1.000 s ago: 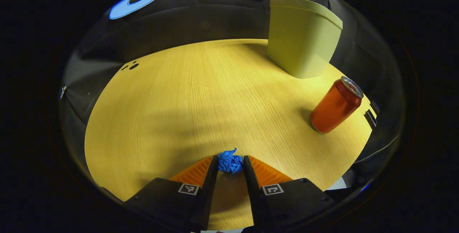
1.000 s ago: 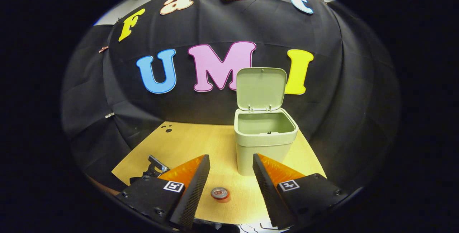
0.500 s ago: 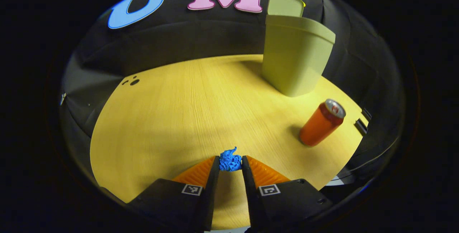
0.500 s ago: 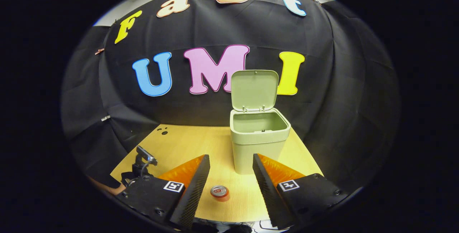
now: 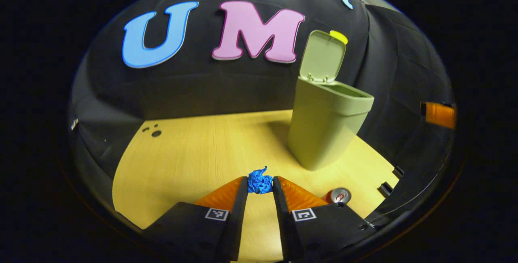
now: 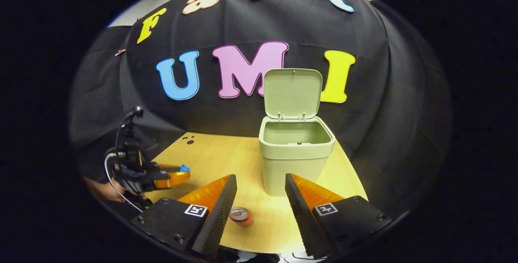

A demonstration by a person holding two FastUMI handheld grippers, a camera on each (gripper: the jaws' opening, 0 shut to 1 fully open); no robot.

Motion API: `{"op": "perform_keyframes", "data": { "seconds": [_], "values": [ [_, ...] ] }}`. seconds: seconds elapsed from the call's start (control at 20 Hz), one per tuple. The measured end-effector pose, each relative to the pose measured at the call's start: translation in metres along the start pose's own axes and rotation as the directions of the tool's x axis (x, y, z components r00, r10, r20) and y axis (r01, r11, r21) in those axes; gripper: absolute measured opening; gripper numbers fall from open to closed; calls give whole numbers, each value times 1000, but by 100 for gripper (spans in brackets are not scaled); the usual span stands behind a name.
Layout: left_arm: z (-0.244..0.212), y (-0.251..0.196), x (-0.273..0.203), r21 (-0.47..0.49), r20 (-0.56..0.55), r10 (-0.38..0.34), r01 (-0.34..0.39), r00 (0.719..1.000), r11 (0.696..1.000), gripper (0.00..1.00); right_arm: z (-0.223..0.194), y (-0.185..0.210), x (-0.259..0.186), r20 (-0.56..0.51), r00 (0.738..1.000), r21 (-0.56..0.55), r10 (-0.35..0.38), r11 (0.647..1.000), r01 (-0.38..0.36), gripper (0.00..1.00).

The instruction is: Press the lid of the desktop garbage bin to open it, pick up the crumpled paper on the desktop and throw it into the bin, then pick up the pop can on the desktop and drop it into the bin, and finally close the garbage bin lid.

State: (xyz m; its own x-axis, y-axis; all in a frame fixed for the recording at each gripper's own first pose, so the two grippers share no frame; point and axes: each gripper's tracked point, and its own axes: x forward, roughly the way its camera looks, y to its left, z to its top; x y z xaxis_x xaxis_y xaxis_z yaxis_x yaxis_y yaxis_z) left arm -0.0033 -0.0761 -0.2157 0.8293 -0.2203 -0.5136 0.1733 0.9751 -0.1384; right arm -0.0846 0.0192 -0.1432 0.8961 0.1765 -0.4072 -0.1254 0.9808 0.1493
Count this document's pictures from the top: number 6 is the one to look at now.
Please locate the copper backdrop clip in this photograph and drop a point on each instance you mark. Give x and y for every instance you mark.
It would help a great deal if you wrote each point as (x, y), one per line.
(120, 52)

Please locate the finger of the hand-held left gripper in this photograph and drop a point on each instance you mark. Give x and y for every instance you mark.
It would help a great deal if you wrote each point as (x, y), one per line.
(174, 180)
(170, 169)

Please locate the pale green desktop garbage bin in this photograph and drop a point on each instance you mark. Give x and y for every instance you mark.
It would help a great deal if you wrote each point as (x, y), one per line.
(291, 166)

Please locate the blue paper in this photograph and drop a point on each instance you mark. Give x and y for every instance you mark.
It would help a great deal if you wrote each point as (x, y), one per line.
(185, 168)

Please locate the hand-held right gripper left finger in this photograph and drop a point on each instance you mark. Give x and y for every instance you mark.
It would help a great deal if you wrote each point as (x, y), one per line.
(218, 222)

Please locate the black backdrop cloth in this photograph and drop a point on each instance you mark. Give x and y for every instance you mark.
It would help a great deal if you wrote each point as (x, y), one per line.
(384, 93)

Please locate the wooden desktop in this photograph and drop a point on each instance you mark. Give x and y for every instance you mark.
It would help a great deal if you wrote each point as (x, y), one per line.
(226, 158)

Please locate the red pop can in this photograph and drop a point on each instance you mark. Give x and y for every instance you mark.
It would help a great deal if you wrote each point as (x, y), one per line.
(241, 216)

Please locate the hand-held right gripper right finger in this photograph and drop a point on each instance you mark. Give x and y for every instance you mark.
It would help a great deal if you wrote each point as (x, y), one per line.
(303, 222)

